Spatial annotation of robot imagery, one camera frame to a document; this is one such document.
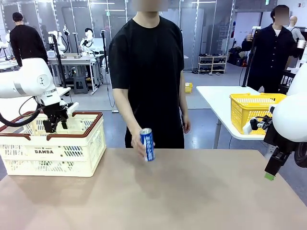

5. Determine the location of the person's right hand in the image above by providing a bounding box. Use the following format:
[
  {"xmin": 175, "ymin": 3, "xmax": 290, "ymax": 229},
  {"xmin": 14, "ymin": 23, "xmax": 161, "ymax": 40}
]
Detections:
[{"xmin": 131, "ymin": 130, "xmax": 156, "ymax": 160}]

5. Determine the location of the person in black t-shirt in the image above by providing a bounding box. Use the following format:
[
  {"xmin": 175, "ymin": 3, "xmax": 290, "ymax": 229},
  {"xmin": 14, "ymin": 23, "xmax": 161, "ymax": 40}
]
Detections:
[{"xmin": 108, "ymin": 0, "xmax": 185, "ymax": 149}]

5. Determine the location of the black tripod stand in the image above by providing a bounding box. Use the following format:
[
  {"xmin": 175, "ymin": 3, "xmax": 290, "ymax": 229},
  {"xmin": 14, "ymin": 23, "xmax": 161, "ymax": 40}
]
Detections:
[{"xmin": 48, "ymin": 32, "xmax": 68, "ymax": 89}]

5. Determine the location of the white background desk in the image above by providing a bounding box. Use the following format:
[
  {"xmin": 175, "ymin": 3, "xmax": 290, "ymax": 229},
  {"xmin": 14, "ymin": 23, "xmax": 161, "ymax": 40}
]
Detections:
[{"xmin": 47, "ymin": 53, "xmax": 105, "ymax": 95}]

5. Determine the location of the yellow plastic basket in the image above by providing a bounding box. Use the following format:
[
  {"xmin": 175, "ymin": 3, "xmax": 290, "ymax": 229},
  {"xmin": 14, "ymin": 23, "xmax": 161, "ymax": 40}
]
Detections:
[{"xmin": 229, "ymin": 92, "xmax": 288, "ymax": 135}]

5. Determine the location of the person's left forearm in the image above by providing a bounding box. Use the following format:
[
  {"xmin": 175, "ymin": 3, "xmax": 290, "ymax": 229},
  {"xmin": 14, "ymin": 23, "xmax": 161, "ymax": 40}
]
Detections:
[{"xmin": 178, "ymin": 90, "xmax": 190, "ymax": 118}]

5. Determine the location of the blue Pocari Sweat can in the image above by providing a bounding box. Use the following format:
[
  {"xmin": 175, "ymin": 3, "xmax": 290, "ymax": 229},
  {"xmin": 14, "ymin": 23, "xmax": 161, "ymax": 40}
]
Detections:
[{"xmin": 139, "ymin": 128, "xmax": 156, "ymax": 162}]

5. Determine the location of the person's right forearm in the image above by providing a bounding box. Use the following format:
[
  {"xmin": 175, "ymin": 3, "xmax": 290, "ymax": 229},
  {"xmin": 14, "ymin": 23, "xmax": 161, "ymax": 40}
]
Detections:
[{"xmin": 112, "ymin": 88, "xmax": 142, "ymax": 142}]

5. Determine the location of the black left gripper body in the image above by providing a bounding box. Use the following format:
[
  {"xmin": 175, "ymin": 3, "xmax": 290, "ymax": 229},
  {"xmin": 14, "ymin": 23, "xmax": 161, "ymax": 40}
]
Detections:
[{"xmin": 44, "ymin": 102, "xmax": 74, "ymax": 122}]

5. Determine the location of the person's left hand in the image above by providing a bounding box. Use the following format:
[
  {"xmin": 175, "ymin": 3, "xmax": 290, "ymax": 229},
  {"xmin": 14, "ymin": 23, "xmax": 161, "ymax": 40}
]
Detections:
[{"xmin": 182, "ymin": 115, "xmax": 192, "ymax": 134}]

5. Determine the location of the white shoe rack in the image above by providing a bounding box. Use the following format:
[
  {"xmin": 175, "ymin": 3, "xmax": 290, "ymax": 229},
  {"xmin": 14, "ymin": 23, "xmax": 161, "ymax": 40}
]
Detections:
[{"xmin": 198, "ymin": 55, "xmax": 228, "ymax": 75}]

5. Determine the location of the cream basket with brown rim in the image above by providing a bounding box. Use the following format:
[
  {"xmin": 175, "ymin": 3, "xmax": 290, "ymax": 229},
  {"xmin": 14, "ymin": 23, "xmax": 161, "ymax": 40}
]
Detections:
[{"xmin": 0, "ymin": 111, "xmax": 107, "ymax": 178}]

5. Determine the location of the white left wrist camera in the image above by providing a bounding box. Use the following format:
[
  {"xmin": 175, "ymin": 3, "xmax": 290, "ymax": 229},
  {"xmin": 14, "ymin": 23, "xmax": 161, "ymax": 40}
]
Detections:
[{"xmin": 59, "ymin": 100, "xmax": 80, "ymax": 115}]

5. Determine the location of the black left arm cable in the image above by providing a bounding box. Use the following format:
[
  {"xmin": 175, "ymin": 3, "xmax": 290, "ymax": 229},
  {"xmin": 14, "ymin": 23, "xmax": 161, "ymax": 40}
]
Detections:
[{"xmin": 0, "ymin": 95, "xmax": 47, "ymax": 128}]

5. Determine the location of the mannequin with grey apron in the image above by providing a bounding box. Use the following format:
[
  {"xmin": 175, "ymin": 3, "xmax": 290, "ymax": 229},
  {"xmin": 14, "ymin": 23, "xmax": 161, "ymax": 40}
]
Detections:
[{"xmin": 286, "ymin": 16, "xmax": 307, "ymax": 48}]

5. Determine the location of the white empty table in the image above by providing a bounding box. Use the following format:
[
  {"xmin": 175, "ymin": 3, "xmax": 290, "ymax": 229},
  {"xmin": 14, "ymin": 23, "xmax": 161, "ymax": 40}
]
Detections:
[{"xmin": 55, "ymin": 87, "xmax": 71, "ymax": 97}]

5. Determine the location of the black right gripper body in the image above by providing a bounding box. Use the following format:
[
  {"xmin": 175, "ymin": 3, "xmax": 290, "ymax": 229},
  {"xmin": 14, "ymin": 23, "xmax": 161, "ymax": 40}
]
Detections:
[{"xmin": 263, "ymin": 122, "xmax": 297, "ymax": 154}]

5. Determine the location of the black stand with white top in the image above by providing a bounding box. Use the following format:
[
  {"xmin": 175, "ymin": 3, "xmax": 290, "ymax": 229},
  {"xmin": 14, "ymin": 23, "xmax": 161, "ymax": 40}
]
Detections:
[{"xmin": 241, "ymin": 26, "xmax": 261, "ymax": 88}]

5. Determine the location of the grey step stool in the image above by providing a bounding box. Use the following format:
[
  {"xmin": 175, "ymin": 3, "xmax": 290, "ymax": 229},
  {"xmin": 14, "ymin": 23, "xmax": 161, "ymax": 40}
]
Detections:
[{"xmin": 72, "ymin": 76, "xmax": 90, "ymax": 95}]

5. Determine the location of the person in dark shirt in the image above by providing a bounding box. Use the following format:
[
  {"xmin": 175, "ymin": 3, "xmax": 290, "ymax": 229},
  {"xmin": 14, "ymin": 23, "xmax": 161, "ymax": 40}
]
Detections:
[{"xmin": 241, "ymin": 4, "xmax": 307, "ymax": 94}]

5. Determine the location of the background person in black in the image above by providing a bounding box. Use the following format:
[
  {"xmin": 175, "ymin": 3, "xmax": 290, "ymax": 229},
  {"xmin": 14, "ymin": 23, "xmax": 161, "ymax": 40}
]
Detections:
[{"xmin": 9, "ymin": 11, "xmax": 49, "ymax": 68}]

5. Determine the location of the white side table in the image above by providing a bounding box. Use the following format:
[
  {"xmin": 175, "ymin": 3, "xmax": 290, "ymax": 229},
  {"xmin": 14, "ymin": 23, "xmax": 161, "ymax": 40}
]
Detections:
[{"xmin": 196, "ymin": 85, "xmax": 274, "ymax": 159}]

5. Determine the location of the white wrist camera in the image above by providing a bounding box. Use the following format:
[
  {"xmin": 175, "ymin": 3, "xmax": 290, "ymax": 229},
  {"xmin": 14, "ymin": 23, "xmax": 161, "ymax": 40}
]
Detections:
[
  {"xmin": 242, "ymin": 115, "xmax": 273, "ymax": 135},
  {"xmin": 59, "ymin": 100, "xmax": 80, "ymax": 115}
]

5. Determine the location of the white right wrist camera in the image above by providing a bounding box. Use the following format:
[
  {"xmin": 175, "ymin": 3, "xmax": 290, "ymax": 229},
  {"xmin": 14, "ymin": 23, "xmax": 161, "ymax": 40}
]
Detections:
[{"xmin": 242, "ymin": 115, "xmax": 273, "ymax": 135}]

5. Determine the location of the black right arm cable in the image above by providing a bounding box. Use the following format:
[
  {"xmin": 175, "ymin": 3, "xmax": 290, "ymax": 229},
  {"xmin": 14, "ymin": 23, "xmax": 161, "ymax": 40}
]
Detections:
[{"xmin": 293, "ymin": 141, "xmax": 307, "ymax": 169}]

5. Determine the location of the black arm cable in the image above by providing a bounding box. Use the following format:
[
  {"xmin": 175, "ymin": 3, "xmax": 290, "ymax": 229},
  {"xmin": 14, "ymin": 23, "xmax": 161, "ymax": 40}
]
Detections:
[
  {"xmin": 0, "ymin": 95, "xmax": 47, "ymax": 128},
  {"xmin": 293, "ymin": 141, "xmax": 307, "ymax": 169}
]

